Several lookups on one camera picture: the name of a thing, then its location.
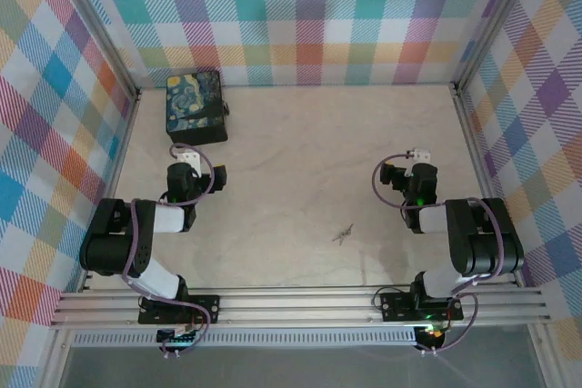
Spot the small dried twig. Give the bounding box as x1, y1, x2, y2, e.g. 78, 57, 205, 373
331, 223, 355, 244

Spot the black box starry night lid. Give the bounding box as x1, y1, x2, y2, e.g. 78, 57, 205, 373
164, 69, 230, 144

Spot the left controller board green light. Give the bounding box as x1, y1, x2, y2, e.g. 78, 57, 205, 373
156, 323, 202, 346

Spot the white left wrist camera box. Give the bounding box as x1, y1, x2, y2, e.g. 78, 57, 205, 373
175, 149, 202, 175

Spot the aluminium table side rail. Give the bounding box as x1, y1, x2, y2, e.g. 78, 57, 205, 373
79, 89, 143, 293
452, 86, 524, 287

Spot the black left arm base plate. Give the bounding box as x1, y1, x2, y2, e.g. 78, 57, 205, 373
138, 294, 221, 325

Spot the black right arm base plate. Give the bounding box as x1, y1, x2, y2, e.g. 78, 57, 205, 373
379, 291, 464, 322

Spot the aluminium mounting rail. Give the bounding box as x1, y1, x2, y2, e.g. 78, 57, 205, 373
49, 286, 551, 330

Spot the grey slotted cable duct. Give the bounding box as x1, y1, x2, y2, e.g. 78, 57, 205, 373
72, 331, 419, 348

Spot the aluminium frame post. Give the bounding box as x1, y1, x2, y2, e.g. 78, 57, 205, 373
43, 0, 141, 95
453, 0, 542, 92

